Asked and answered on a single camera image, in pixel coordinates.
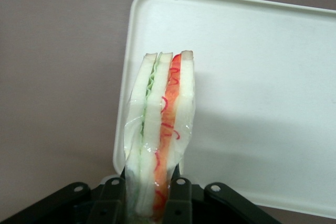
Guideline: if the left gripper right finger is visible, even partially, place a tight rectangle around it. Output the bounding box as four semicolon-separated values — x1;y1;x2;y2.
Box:
164;163;283;224

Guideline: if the cream plastic tray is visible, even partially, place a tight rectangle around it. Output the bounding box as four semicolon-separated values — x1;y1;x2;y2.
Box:
112;0;336;220

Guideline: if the triangle sandwich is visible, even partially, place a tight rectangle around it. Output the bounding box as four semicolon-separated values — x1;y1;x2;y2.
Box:
123;50;196;222

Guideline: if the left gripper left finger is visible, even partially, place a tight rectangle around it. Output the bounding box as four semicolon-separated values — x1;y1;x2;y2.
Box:
0;167;129;224

